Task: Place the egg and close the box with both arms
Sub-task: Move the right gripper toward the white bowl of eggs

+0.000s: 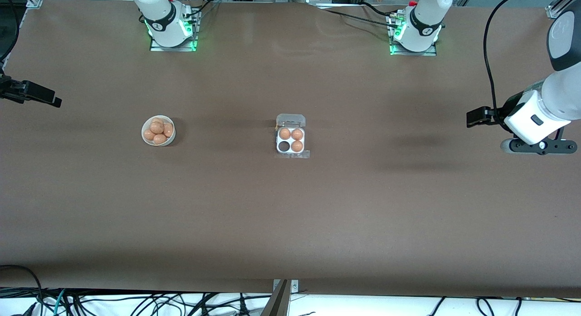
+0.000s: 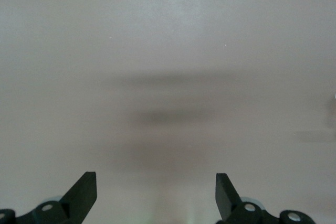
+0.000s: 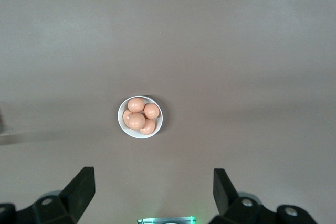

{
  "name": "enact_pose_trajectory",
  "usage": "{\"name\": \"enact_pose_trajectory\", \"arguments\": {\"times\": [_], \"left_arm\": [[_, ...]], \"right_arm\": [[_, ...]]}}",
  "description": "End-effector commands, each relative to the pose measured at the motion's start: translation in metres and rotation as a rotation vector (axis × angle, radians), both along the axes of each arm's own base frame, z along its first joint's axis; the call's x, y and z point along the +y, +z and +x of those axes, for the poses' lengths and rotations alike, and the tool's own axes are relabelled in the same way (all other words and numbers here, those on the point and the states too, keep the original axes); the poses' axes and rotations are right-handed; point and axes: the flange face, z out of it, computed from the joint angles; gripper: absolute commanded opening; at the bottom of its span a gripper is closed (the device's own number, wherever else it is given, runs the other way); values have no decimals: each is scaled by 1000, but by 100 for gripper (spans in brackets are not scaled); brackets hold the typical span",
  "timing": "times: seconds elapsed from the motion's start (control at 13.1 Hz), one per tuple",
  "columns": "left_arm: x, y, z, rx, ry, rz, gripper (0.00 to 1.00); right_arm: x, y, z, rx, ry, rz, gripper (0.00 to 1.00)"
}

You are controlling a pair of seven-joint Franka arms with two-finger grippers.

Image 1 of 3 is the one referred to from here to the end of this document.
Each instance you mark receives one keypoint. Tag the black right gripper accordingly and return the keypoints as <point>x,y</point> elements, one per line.
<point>17,90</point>

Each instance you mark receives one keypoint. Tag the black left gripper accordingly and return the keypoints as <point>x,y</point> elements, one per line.
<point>495,114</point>

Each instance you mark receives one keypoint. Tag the clear plastic egg box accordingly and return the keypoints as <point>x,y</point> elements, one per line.
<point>290,120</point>

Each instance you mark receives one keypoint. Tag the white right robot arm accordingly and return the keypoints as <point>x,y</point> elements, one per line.
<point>159,16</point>

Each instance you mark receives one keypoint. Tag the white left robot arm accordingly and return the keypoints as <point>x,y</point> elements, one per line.
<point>424,16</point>

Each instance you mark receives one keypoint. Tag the white round bowl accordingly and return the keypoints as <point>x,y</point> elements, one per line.
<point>171,141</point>

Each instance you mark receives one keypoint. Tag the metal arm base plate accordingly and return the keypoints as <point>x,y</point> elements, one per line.
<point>193,43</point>
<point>431,53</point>

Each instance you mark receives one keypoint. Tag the silver metal table bracket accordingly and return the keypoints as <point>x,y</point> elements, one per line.
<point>295,286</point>

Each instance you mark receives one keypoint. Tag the dark camera stand pole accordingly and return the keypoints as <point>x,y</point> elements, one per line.
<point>278,302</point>

